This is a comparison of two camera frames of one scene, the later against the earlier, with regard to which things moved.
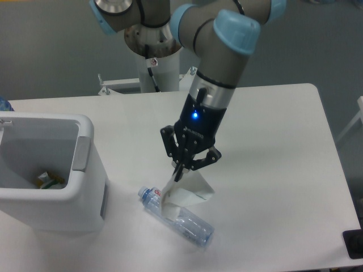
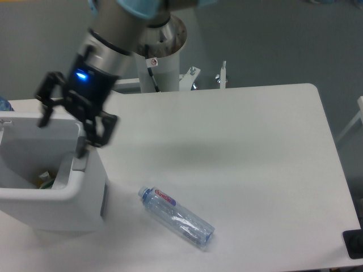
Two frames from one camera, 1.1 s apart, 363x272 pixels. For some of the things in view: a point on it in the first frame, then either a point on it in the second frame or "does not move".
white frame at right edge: [359, 116] does not move
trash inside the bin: [46, 181] does not move
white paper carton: [190, 189] -> [63, 173]
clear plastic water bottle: [193, 226] does not move
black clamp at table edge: [353, 241] does not move
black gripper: [196, 130] -> [89, 86]
